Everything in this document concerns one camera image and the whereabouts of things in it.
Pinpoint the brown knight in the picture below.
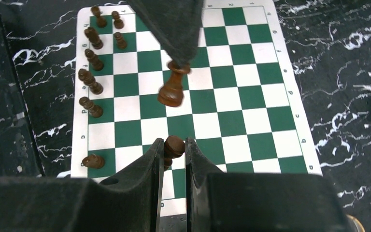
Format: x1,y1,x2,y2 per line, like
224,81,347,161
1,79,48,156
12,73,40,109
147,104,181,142
84,27,103,49

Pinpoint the brown rook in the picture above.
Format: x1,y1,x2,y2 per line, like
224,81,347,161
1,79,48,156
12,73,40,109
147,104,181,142
90,6,107,28
82,154,105,169

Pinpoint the green white chess board mat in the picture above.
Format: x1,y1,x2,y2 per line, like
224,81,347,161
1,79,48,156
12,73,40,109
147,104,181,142
70,0,323,217

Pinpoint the brown king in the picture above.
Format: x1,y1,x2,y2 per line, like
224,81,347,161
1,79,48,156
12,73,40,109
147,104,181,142
78,69,103,95

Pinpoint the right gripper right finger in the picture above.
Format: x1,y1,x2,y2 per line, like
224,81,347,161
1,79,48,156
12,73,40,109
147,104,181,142
185,138,349,232

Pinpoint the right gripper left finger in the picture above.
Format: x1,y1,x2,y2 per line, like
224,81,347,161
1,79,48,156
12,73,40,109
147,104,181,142
0,138,164,232

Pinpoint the black base frame rail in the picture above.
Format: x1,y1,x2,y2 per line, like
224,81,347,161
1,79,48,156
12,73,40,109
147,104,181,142
0,14,43,177

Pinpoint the brown pawn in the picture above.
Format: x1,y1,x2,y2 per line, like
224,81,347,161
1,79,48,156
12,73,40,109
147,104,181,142
114,32,127,50
111,11,124,29
164,135,185,171

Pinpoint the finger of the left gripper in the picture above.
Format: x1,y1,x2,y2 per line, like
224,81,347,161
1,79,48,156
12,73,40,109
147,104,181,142
127,0,204,68

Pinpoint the brown bishop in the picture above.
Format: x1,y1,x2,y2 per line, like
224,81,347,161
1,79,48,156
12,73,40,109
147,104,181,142
157,60,191,107

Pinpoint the brown bishop chess piece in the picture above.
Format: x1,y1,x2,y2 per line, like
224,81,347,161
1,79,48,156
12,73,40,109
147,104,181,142
85,48,104,71

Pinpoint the brown queen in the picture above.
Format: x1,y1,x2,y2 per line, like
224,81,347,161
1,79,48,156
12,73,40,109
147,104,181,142
79,97,103,118

